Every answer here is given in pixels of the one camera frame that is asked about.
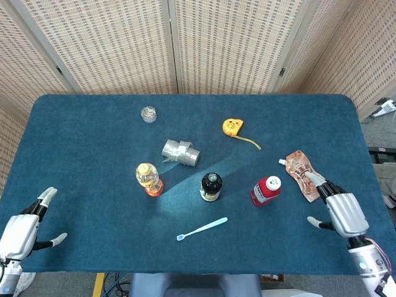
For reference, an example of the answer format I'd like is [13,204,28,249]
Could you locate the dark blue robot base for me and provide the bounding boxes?
[128,273,264,297]

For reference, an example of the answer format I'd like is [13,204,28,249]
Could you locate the black metal rail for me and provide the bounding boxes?
[368,146,396,163]

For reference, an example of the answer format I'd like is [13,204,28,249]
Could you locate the orange drink pouch white spout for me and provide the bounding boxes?
[278,150,325,204]

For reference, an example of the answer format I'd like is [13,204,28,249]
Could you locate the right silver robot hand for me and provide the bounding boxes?
[306,172,371,239]

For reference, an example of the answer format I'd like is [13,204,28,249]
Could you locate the light blue toothbrush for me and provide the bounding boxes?
[176,217,229,242]

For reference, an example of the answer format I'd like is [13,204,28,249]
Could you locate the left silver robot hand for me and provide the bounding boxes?
[0,187,68,260]

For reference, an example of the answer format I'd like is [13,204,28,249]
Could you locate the dark brown tea bottle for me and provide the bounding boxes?
[200,172,223,203]

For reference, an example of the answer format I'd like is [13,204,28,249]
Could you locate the yellow tape measure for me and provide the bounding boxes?
[222,118,262,150]

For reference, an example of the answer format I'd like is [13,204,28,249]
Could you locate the orange tea bottle yellow cap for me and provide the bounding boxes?
[135,163,165,197]

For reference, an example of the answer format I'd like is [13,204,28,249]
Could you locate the woven folding screen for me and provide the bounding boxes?
[0,0,396,194]

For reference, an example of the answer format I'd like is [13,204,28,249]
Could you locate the blue floor cables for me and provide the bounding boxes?
[103,272,131,297]

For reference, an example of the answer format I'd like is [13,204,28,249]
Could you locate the white power strip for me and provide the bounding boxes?
[371,98,396,118]

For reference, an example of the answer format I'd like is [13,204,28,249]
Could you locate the blue carpet table cloth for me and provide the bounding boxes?
[0,93,396,276]

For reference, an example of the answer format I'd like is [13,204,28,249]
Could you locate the grey duct tape bundle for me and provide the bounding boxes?
[161,139,201,168]

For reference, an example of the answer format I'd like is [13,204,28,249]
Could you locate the red NFC juice bottle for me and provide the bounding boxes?
[250,175,282,207]

